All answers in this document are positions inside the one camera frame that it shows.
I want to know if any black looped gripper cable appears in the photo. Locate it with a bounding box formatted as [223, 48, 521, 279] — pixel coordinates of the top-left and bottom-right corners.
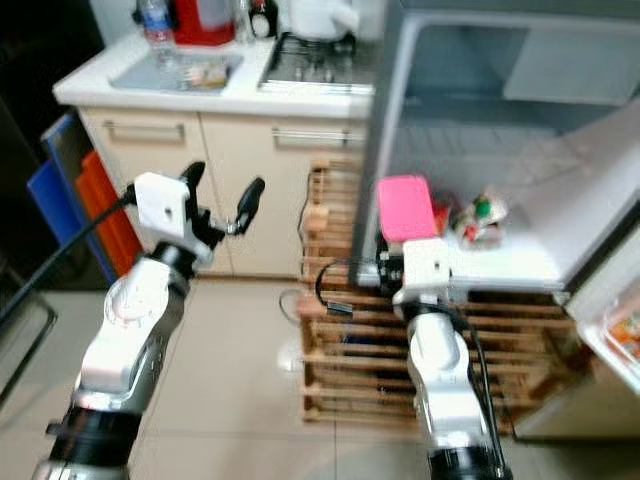
[315, 258, 383, 319]

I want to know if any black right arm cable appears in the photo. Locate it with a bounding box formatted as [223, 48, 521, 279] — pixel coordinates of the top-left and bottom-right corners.
[450, 305, 511, 479]

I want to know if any black floor power cable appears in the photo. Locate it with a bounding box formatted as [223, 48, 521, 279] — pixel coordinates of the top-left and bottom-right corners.
[278, 195, 311, 326]

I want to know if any blue object in rack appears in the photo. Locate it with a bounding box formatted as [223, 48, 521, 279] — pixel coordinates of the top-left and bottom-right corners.
[325, 338, 371, 357]

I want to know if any steel cabinet door handle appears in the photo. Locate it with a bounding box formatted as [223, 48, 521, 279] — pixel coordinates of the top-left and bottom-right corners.
[272, 127, 351, 151]
[102, 120, 183, 144]

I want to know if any white kettle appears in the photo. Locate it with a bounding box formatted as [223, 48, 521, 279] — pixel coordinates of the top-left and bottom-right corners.
[275, 0, 361, 43]

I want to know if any clear water bottle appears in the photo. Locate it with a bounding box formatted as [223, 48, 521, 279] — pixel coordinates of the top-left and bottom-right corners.
[138, 0, 179, 63]

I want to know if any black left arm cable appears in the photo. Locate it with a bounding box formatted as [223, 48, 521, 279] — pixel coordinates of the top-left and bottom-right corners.
[0, 190, 139, 326]

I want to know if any black gas stove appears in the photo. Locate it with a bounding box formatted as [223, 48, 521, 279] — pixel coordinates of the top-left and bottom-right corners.
[258, 33, 373, 96]

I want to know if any red food packet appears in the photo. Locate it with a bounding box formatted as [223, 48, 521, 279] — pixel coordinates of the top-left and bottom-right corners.
[430, 200, 457, 237]

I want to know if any yellow food wrapper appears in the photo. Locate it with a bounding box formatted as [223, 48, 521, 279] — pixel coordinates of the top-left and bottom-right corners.
[185, 62, 229, 91]

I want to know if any pink lunch box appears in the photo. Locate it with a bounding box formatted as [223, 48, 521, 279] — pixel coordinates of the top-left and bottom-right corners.
[375, 173, 439, 244]

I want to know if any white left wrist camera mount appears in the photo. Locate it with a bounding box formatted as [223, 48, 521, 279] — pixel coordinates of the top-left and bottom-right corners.
[132, 172, 193, 251]

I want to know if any orange food packet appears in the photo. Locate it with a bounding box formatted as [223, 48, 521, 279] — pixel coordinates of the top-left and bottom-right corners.
[600, 310, 640, 363]

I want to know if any orange plastic board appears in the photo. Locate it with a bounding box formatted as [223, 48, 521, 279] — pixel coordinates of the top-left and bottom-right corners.
[78, 150, 136, 276]
[73, 162, 116, 281]

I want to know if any steel sink basin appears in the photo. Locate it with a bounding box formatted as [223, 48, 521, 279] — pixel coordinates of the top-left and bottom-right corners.
[110, 52, 241, 96]

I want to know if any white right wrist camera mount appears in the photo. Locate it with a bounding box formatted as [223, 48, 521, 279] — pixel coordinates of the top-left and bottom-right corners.
[400, 238, 453, 299]

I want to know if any dark metal frame chair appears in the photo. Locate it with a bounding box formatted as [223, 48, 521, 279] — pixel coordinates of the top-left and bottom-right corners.
[0, 285, 59, 446]

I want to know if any red container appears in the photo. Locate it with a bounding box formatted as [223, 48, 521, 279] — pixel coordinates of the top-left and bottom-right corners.
[172, 0, 236, 47]

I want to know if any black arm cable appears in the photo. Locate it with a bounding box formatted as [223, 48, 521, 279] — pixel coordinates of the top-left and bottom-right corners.
[0, 190, 139, 326]
[450, 305, 511, 479]

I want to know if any wooden slatted rack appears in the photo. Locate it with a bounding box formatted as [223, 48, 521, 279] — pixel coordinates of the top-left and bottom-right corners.
[295, 158, 591, 431]

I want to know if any silver mini fridge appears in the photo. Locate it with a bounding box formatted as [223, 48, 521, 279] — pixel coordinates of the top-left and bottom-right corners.
[348, 0, 640, 441]

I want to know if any green capped food package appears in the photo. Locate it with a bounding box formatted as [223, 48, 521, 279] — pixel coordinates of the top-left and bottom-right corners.
[455, 190, 509, 249]

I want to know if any white kitchen cabinet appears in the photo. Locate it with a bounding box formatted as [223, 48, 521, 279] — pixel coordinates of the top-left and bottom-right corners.
[52, 30, 381, 281]

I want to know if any blue plastic board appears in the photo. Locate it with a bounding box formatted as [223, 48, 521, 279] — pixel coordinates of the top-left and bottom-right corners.
[27, 160, 76, 256]

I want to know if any small black white device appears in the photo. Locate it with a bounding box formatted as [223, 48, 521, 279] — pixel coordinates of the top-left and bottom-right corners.
[245, 0, 279, 41]

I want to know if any grey blue-framed board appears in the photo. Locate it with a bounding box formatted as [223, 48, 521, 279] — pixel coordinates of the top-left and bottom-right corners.
[40, 112, 121, 286]

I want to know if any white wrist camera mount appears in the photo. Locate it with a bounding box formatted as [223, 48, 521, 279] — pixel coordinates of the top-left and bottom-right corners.
[400, 238, 453, 299]
[132, 172, 193, 251]

